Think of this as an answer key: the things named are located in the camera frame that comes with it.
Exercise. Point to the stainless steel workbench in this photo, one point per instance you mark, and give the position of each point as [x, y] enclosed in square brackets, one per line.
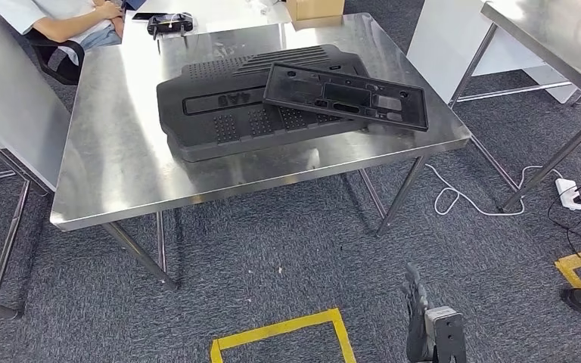
[120, 160]

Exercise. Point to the stainless steel side table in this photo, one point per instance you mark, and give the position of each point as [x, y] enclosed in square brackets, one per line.
[10, 110]

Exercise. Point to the black plastic car part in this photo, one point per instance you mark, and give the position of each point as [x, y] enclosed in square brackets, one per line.
[280, 92]

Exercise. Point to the white power strip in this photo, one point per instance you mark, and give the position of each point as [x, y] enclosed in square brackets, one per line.
[568, 194]

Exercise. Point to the black handheld controller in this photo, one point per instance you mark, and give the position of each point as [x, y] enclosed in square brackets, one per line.
[170, 24]

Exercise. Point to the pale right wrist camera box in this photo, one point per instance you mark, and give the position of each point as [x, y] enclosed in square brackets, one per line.
[448, 335]

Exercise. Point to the black foam engine cover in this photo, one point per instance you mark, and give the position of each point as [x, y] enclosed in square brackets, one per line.
[195, 125]

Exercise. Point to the seated person's forearm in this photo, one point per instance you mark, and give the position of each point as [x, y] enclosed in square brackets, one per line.
[75, 26]

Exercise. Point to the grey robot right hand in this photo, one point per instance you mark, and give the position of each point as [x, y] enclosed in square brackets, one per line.
[416, 330]

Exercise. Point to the black office chair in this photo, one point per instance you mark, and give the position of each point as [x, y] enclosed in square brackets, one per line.
[60, 62]

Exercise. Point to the seated person's hand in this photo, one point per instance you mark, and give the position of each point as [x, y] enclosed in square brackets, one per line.
[107, 10]

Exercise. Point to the black flat phone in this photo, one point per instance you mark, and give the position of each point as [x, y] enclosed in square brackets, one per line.
[140, 16]

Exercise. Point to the flat brown cardboard box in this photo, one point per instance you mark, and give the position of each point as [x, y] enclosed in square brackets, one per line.
[318, 22]

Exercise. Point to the steel table with white panel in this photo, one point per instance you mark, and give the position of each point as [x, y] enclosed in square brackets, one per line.
[441, 45]

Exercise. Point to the seated person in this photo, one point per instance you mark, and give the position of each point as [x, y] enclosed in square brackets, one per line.
[30, 12]

